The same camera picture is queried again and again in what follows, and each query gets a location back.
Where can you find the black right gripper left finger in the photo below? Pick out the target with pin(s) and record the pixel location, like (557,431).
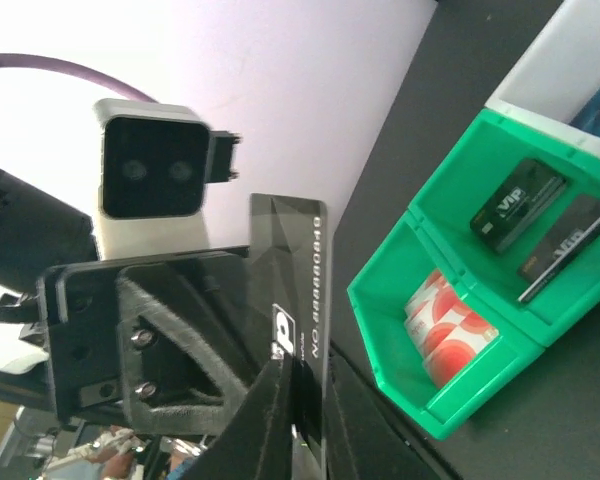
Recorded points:
(257,443)

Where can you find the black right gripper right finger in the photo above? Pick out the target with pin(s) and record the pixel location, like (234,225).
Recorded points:
(361,442)

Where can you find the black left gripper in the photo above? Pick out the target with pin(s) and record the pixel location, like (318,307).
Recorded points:
(169,338)

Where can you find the white bin with blue cards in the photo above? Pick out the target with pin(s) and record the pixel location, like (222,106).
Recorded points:
(556,76)

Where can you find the red white card stack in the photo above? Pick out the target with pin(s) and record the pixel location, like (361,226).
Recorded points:
(446,332)

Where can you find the green bin with red cards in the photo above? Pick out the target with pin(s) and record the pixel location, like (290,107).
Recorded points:
(378,295)

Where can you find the green bin with black cards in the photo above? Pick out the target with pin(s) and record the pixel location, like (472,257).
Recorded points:
(488,151)

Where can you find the black VIP card stack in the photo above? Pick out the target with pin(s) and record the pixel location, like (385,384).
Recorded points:
(525,193)

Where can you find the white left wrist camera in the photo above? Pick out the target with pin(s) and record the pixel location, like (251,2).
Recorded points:
(156,163)

